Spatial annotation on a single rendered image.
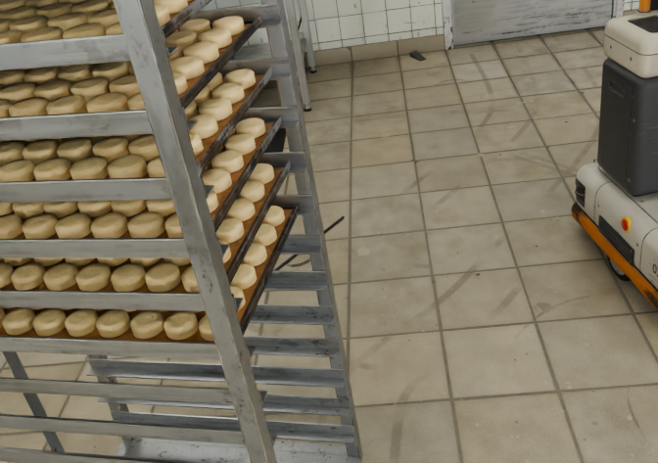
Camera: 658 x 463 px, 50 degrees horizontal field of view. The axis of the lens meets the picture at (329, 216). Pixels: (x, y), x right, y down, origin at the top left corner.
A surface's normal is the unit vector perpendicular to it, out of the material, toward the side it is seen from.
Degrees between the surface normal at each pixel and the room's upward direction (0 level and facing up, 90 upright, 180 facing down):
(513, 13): 90
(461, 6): 91
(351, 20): 90
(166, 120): 90
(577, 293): 0
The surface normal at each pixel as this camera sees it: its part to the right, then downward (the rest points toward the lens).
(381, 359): -0.15, -0.84
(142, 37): -0.20, 0.53
